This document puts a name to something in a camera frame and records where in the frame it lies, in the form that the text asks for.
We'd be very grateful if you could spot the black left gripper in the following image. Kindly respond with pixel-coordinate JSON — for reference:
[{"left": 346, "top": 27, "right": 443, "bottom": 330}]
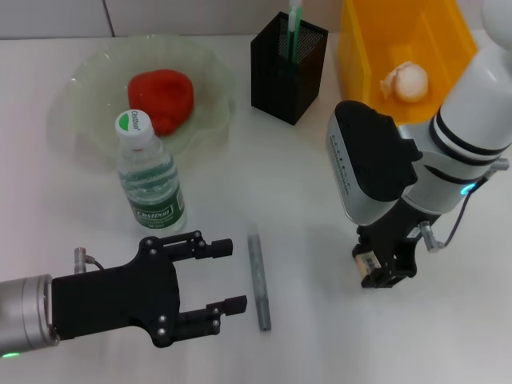
[{"left": 51, "top": 230, "right": 248, "bottom": 348}]

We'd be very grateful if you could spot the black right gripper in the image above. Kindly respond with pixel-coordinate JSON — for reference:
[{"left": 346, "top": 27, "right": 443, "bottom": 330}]
[{"left": 351, "top": 198, "right": 439, "bottom": 290}]

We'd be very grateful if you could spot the beige eraser with barcode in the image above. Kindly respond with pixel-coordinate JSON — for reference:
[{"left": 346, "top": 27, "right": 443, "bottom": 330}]
[{"left": 354, "top": 250, "right": 380, "bottom": 278}]

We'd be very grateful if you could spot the grey pencil lead tube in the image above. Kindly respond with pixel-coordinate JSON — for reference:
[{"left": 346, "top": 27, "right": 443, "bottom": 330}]
[{"left": 246, "top": 233, "right": 273, "bottom": 332}]

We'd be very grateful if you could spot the clear water bottle green label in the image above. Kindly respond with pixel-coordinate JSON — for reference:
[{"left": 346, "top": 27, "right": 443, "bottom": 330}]
[{"left": 114, "top": 110, "right": 188, "bottom": 232}]

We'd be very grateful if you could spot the white paper ball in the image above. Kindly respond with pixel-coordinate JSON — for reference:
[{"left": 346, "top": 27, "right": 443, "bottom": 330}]
[{"left": 378, "top": 60, "right": 431, "bottom": 104}]

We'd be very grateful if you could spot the red-orange fruit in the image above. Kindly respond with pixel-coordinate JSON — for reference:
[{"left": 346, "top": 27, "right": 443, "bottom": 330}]
[{"left": 127, "top": 69, "right": 196, "bottom": 137}]

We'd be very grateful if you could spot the mint green utility knife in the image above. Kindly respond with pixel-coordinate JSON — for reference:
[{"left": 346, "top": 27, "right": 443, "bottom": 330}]
[{"left": 286, "top": 0, "right": 305, "bottom": 64}]

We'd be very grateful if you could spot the black mesh pen holder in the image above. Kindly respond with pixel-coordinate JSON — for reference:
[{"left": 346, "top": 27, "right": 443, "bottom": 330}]
[{"left": 250, "top": 11, "right": 329, "bottom": 127}]

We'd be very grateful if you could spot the pale green glass fruit plate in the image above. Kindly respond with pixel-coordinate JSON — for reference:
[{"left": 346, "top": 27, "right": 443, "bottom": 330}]
[{"left": 63, "top": 34, "right": 237, "bottom": 157}]

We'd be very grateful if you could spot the yellow plastic bin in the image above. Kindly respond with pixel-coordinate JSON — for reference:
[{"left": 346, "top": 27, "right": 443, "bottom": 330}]
[{"left": 335, "top": 0, "right": 479, "bottom": 125}]

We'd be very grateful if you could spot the grey right arm cable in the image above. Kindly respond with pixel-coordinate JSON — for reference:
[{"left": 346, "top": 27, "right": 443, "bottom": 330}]
[{"left": 419, "top": 157, "right": 512, "bottom": 253}]

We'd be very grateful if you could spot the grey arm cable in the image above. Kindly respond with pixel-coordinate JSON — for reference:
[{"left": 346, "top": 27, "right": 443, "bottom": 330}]
[
  {"left": 419, "top": 157, "right": 512, "bottom": 253},
  {"left": 72, "top": 246, "right": 105, "bottom": 276}
]

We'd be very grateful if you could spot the grey left arm cable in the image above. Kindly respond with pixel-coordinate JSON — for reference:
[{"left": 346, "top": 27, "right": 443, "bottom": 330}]
[{"left": 72, "top": 246, "right": 105, "bottom": 276}]

